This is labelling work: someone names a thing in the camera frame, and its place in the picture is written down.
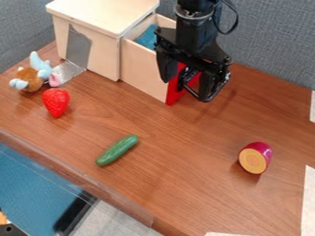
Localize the red toy strawberry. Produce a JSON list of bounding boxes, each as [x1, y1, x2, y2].
[[41, 88, 72, 119]]

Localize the brown and blue plush animal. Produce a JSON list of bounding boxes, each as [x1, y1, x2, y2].
[[7, 51, 64, 93]]

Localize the drawer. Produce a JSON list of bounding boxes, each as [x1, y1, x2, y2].
[[119, 13, 204, 107]]

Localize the blue cloth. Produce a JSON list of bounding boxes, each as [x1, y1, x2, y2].
[[134, 24, 160, 52]]

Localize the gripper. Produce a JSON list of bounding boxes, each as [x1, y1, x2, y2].
[[153, 27, 234, 103]]

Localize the cabinet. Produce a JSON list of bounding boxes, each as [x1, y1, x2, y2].
[[44, 0, 162, 83]]

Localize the purple sliced toy vegetable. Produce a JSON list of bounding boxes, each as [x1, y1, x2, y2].
[[237, 141, 274, 175]]

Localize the green toy cucumber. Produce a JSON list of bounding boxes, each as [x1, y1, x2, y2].
[[94, 134, 141, 168]]

